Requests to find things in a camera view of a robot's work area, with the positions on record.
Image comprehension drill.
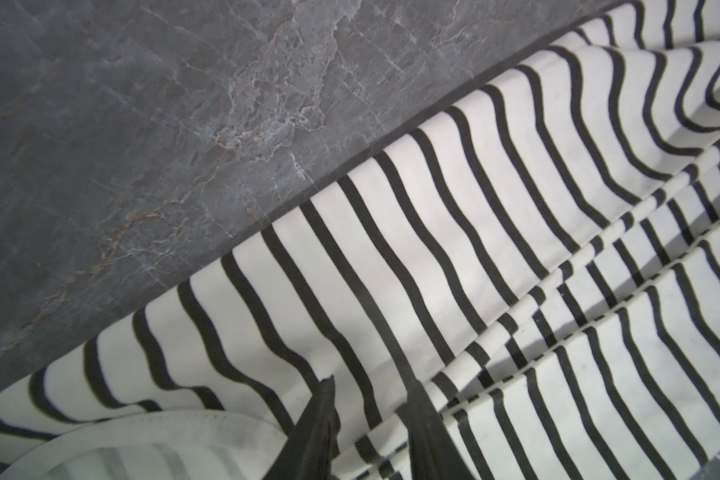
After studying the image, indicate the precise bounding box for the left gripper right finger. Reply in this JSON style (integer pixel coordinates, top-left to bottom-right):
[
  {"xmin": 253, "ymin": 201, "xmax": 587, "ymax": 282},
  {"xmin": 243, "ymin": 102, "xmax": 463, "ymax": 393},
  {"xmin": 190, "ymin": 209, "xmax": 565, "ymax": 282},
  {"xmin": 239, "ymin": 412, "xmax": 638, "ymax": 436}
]
[{"xmin": 404, "ymin": 380, "xmax": 474, "ymax": 479}]

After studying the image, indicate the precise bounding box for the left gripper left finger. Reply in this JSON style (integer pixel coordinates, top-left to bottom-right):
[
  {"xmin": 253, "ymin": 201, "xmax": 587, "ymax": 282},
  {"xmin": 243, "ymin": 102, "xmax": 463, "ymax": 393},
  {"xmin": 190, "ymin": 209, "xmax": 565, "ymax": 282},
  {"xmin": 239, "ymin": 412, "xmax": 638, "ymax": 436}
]
[{"xmin": 264, "ymin": 377, "xmax": 339, "ymax": 480}]

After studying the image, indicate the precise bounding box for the black white striped tank top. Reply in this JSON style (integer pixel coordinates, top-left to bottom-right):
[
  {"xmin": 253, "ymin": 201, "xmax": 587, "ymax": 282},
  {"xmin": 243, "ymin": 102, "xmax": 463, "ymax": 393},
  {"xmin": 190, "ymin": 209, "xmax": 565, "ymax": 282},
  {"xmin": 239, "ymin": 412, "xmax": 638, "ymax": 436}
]
[{"xmin": 0, "ymin": 1, "xmax": 720, "ymax": 479}]

